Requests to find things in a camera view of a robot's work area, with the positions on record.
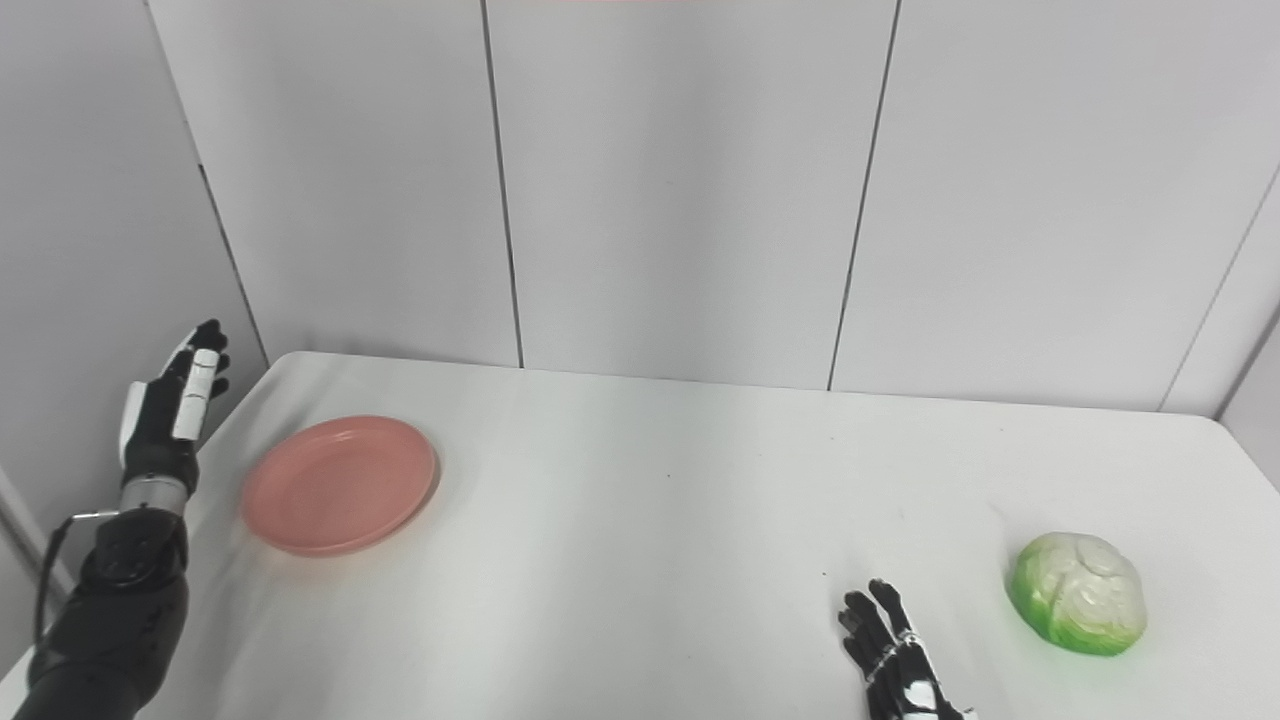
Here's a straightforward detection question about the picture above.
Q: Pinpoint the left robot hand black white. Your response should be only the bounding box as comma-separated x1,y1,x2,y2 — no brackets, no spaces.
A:
118,320,231,491

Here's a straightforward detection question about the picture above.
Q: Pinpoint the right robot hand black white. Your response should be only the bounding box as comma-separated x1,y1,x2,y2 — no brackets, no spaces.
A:
838,579,976,720

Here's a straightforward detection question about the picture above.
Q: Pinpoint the pink round plate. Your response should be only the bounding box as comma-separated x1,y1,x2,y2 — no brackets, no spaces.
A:
241,416,440,558

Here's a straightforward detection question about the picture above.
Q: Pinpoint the green white toy cabbage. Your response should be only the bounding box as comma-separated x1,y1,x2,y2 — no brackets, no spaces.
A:
1006,532,1148,658

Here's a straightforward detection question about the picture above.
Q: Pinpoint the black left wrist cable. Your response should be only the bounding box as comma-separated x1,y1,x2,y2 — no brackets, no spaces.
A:
34,510,121,646

